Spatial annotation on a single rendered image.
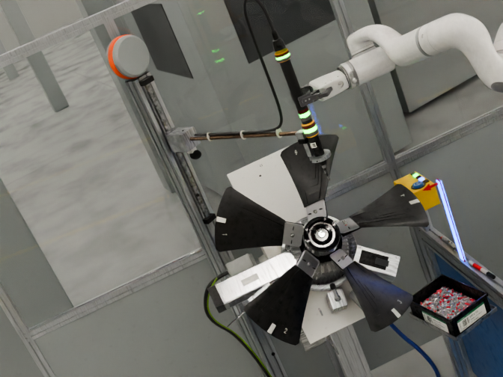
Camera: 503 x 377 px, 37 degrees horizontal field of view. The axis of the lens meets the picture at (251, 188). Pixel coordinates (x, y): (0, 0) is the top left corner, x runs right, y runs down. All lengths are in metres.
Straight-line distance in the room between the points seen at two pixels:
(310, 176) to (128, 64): 0.77
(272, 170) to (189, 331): 0.91
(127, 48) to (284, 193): 0.77
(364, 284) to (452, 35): 0.84
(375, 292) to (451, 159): 1.14
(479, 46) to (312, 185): 0.77
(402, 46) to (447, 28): 0.17
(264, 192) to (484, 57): 1.03
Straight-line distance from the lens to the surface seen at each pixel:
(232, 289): 2.54
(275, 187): 2.75
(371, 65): 2.33
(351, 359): 2.83
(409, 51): 2.18
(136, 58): 2.76
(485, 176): 3.52
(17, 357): 4.25
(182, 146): 2.75
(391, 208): 2.51
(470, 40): 2.08
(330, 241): 2.41
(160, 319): 3.27
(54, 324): 3.25
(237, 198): 2.45
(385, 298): 2.44
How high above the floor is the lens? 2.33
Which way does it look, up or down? 22 degrees down
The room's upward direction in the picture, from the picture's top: 23 degrees counter-clockwise
